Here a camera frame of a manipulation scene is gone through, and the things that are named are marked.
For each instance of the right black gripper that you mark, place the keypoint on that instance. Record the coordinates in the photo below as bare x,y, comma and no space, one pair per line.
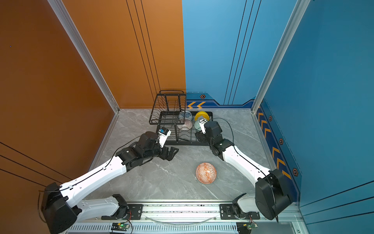
200,137

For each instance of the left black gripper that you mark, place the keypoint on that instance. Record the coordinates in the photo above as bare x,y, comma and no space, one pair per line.
171,154

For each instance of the pink striped bowl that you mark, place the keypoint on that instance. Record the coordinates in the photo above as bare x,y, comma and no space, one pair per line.
187,125

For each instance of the yellow bowl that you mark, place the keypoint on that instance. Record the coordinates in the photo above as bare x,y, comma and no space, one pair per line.
202,114

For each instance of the blue white floral bowl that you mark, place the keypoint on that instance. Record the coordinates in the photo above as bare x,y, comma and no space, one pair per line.
185,115

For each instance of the orange patterned bowl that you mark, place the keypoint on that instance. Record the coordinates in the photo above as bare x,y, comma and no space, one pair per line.
206,173

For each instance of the light green bowl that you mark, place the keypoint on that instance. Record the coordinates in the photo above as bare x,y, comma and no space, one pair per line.
197,126

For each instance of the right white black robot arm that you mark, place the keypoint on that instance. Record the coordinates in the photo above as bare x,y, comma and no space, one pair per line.
272,191

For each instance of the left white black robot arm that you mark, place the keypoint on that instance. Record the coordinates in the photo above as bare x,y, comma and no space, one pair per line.
63,205

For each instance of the left green circuit board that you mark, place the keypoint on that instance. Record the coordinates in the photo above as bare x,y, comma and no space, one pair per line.
122,227

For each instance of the green circuit board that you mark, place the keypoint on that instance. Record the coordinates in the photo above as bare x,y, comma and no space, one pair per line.
246,227
122,227

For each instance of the right green circuit board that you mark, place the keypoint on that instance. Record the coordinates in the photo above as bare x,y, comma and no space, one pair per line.
246,227

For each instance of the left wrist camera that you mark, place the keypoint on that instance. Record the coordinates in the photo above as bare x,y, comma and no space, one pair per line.
163,134

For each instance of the black wire dish rack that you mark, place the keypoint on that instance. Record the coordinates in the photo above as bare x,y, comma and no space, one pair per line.
167,105

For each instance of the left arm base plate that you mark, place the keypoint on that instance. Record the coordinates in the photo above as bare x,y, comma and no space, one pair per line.
134,211

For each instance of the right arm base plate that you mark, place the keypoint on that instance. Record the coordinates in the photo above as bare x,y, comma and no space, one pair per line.
232,211

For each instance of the aluminium front rail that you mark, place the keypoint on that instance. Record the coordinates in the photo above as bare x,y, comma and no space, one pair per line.
185,217

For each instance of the left aluminium corner post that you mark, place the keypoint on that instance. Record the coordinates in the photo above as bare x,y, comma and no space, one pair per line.
74,35

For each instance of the aluminium corner post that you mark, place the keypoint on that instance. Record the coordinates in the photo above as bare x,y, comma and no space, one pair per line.
287,36
74,35

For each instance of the right aluminium corner post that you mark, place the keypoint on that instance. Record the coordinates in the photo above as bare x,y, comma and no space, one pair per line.
287,36

